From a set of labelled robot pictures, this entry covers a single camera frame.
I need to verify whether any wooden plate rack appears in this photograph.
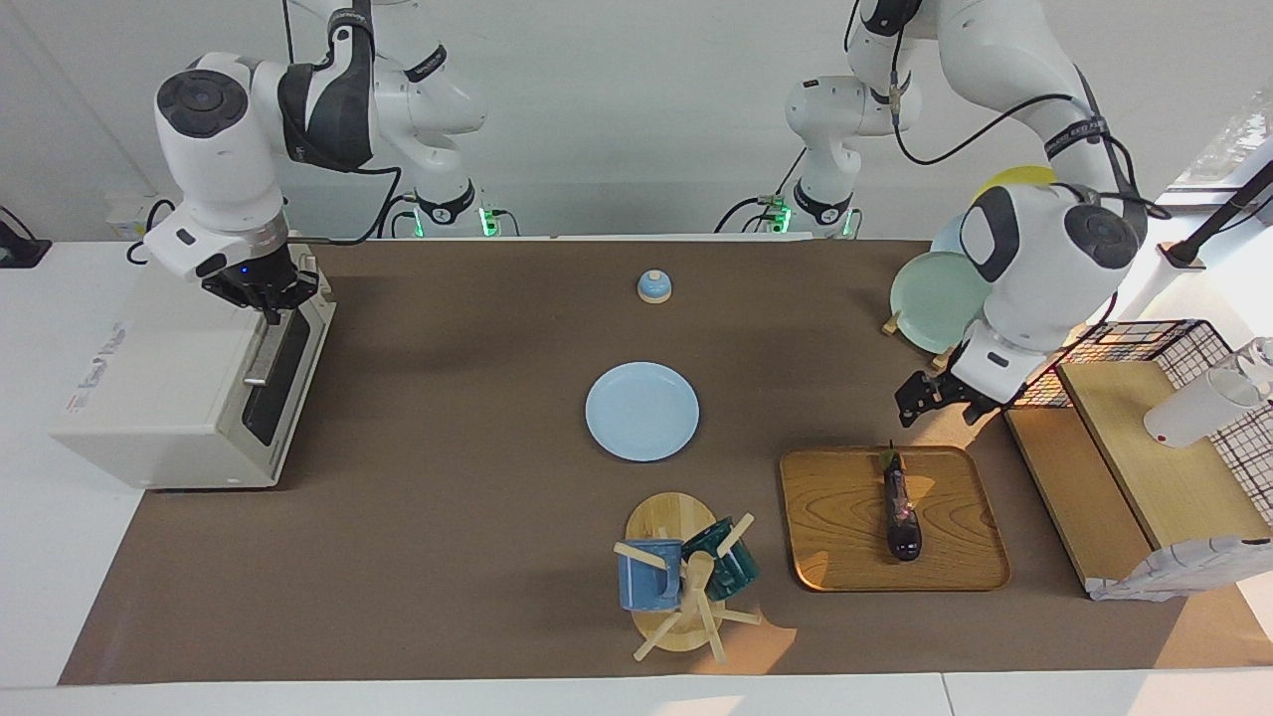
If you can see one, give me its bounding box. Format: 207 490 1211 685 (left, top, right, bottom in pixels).
881 310 956 375

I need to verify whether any black desk device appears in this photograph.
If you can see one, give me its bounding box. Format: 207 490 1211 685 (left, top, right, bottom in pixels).
0 206 53 269

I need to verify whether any wooden mug tree stand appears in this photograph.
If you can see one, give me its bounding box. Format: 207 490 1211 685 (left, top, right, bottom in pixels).
614 492 764 665

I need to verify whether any white cylindrical cup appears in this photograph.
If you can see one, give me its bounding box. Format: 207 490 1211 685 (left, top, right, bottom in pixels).
1143 368 1264 448

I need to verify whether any white patterned folded cloth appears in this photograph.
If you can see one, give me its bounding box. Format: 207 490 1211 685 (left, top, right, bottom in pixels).
1086 535 1273 603

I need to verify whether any black pole wooden base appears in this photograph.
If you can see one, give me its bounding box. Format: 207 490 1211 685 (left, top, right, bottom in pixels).
1159 159 1273 271

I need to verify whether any white toaster oven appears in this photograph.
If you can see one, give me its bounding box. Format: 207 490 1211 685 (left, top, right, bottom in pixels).
50 244 337 490

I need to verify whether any dark green ceramic mug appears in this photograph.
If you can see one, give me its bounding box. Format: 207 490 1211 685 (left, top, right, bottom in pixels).
681 517 762 603

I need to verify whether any clear glass cup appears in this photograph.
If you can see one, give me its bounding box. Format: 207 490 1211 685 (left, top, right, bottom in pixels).
1236 336 1273 399

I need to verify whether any wooden serving tray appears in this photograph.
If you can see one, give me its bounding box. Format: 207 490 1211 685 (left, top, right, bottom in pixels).
779 446 1012 594

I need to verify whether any white wall power socket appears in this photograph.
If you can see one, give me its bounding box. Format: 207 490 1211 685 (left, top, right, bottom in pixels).
106 194 175 242

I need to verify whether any light blue round plate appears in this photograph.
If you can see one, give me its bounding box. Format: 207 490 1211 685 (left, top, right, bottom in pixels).
585 362 700 463

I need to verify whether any black wire basket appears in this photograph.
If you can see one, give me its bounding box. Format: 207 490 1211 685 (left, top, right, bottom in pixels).
1002 319 1273 528

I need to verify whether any yellow plate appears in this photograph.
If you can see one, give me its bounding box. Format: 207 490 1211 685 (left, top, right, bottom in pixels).
970 165 1058 205

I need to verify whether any black socket cable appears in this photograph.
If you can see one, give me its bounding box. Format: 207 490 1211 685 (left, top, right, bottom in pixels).
126 199 178 266

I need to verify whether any light wooden step shelf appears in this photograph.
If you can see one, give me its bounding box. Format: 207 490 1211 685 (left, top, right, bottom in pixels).
1002 360 1273 598

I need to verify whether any blue ceramic mug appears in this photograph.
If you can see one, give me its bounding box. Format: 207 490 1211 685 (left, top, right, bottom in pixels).
617 539 685 613

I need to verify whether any dark purple eggplant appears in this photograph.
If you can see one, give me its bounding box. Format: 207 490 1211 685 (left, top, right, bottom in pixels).
879 444 925 563

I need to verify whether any brown table mat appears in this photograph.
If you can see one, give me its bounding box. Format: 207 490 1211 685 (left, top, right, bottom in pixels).
58 239 1273 687

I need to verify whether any mint green plate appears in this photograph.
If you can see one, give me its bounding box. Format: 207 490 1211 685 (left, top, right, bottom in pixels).
889 251 996 355

